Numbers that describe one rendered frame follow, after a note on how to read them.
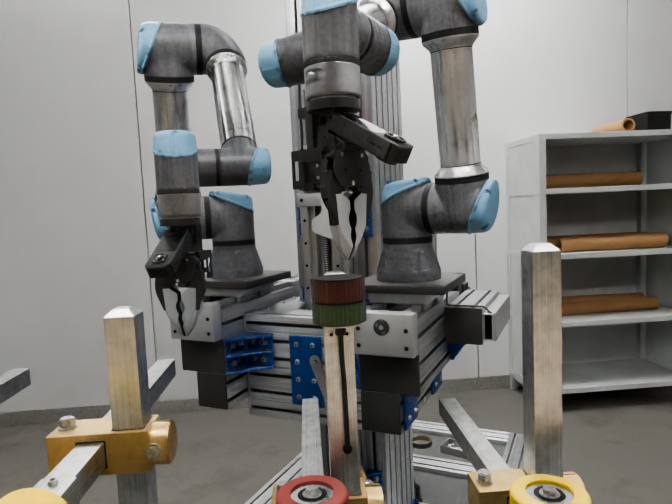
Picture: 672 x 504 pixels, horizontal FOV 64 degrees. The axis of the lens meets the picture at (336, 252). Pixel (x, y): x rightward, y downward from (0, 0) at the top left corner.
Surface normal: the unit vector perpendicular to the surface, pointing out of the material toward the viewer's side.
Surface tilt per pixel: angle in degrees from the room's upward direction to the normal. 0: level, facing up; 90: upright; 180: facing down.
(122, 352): 90
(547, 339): 90
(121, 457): 90
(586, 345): 90
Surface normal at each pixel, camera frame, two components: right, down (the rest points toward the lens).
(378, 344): -0.42, 0.10
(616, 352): 0.09, 0.08
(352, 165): 0.73, 0.03
